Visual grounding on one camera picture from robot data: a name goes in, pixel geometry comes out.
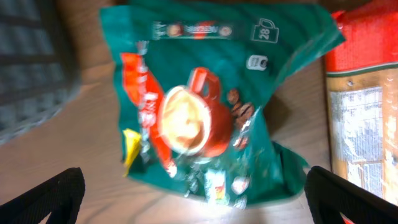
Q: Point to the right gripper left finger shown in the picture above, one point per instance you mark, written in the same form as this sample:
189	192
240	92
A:
58	199

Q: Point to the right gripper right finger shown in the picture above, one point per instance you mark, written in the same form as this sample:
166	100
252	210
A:
331	198

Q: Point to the red tan pasta packet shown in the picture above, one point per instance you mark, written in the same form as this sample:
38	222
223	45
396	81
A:
361	84

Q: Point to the grey plastic basket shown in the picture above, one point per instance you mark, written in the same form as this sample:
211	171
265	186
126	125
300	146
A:
39	71

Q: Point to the green Nescafe coffee bag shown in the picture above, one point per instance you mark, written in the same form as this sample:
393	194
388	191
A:
192	80

